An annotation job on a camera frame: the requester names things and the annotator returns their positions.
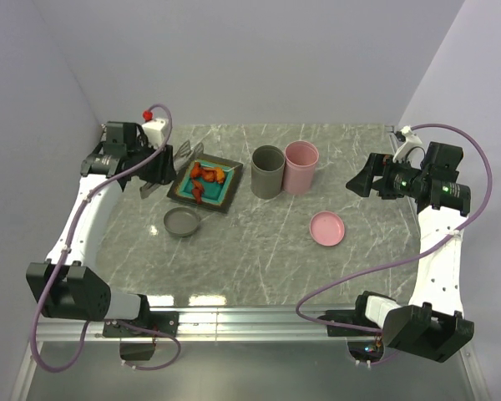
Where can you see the grey cylindrical container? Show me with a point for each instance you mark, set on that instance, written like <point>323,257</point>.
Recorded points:
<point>267,170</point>

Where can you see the pink round lid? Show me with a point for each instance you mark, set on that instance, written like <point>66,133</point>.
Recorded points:
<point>327,228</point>

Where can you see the red chicken drumstick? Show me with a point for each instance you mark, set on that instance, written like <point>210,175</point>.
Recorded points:
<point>197,193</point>

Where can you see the metal serving tongs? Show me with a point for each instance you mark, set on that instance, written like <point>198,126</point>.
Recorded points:
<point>183,156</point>

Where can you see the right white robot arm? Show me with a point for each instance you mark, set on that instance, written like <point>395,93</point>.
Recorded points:
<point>432,324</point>

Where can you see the grey round lid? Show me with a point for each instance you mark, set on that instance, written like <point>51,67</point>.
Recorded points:
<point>181,221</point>

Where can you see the square teal ceramic plate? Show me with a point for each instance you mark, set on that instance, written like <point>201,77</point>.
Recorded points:
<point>215,197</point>

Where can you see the red chicken wing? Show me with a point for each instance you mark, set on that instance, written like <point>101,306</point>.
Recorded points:
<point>197,171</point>

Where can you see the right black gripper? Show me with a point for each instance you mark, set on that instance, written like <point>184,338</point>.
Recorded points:
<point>362,181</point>

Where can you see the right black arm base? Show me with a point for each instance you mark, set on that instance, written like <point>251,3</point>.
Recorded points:
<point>363,346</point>

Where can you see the aluminium mounting rail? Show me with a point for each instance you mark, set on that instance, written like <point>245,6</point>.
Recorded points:
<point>244,353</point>

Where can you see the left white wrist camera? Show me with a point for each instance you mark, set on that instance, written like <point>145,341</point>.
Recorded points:
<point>156,129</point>

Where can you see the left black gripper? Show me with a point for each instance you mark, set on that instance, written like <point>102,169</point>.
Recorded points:
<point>165,170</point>

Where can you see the pink cylindrical container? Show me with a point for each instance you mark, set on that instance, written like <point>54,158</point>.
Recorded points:
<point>301,160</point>

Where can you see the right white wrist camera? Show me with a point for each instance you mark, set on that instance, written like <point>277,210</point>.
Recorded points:
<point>409,142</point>

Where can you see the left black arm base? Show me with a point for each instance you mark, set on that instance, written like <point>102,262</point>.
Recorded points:
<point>140,339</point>

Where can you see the orange fried food piece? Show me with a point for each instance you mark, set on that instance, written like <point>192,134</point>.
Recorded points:
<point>213,175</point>

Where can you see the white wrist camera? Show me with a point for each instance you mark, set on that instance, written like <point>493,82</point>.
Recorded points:
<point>156,129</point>
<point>409,142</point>

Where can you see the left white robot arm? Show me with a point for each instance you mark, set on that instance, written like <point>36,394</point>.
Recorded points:
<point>66,285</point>

